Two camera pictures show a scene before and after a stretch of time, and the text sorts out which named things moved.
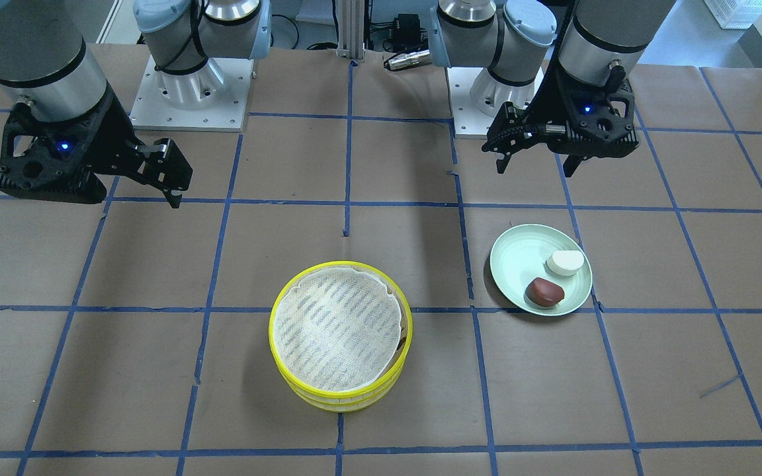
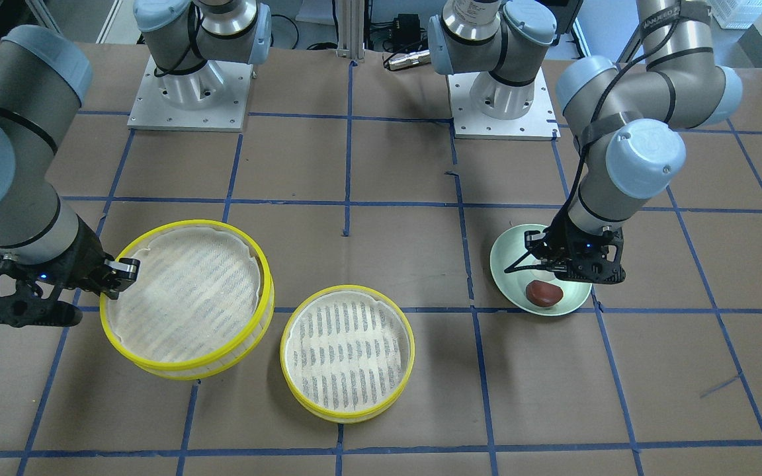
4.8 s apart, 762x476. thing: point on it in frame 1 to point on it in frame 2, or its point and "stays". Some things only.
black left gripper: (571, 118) to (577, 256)
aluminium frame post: (351, 30) stays
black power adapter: (406, 35) stays
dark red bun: (543, 292) stays
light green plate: (520, 254) stays
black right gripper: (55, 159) to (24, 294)
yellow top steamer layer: (341, 328) to (202, 301)
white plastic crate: (736, 14) stays
